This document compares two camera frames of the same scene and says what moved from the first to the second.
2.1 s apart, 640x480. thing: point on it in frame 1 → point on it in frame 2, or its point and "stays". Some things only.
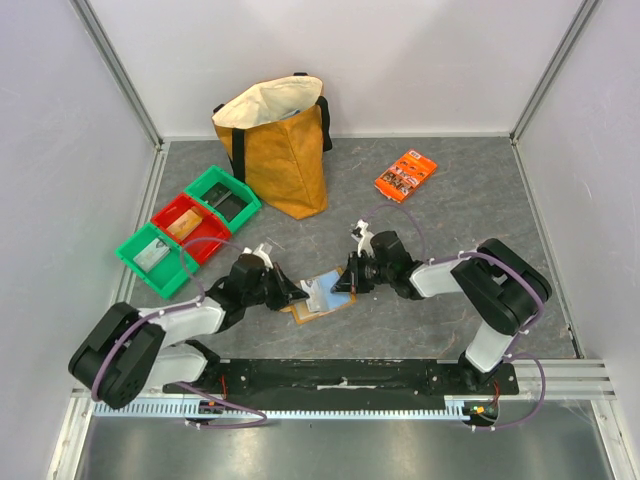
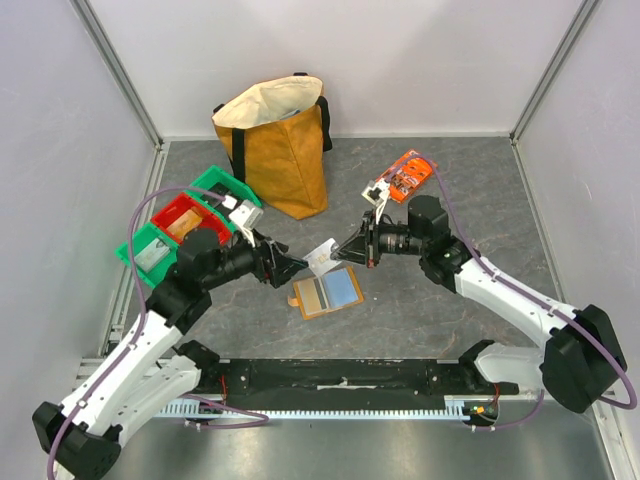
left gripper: [286, 290] → [280, 267]
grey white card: [317, 300] → [320, 259]
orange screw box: [404, 175] stays
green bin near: [168, 276] stays
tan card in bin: [184, 224] stays
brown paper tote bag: [277, 135] stays
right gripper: [356, 273] → [371, 244]
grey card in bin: [148, 257] stays
